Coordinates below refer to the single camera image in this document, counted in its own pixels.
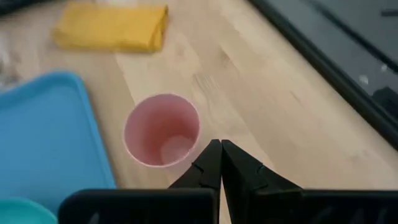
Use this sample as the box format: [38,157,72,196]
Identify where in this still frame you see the yellow cloth napkin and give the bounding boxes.
[51,1,170,54]

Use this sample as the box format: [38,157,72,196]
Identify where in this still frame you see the pink plastic cup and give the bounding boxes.
[123,93,201,169]

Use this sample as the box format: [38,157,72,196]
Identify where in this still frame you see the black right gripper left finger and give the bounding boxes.
[58,139,223,224]

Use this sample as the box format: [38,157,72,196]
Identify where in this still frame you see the black metal table frame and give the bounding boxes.
[248,0,398,150]

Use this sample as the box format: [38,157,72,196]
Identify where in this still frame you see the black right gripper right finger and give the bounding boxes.
[221,139,398,224]

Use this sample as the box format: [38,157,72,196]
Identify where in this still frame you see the teal plastic plate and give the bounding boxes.
[0,197,58,224]

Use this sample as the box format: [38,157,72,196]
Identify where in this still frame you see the blue plastic tray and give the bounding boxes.
[0,70,116,215]

